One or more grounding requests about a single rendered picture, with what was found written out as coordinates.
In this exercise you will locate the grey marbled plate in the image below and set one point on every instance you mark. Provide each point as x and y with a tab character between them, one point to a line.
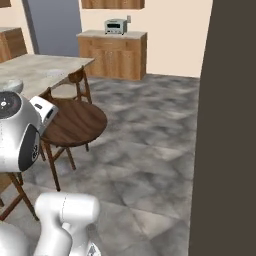
10	85

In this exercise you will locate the white wall socket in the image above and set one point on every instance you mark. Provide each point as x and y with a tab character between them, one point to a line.
129	19

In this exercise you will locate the grey blue door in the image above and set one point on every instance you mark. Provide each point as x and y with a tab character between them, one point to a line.
56	26

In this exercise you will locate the wooden base cabinet run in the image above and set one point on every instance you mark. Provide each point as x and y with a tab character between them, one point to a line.
113	56

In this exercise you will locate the marble top dining table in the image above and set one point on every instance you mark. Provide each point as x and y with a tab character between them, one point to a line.
40	71

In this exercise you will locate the small wooden wall cabinet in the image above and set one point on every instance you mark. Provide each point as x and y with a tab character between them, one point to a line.
4	3

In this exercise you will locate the silver toaster oven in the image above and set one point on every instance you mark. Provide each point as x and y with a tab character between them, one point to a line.
115	26

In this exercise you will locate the dark wooden round stool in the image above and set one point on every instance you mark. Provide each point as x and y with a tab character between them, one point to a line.
78	123
18	193
77	77

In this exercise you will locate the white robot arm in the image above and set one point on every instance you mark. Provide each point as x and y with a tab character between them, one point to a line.
20	133

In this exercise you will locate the wooden cabinet with pale top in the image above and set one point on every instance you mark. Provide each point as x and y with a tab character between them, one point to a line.
11	45

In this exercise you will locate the dark brown cabinet panel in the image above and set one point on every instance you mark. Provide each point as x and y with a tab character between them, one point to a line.
226	133

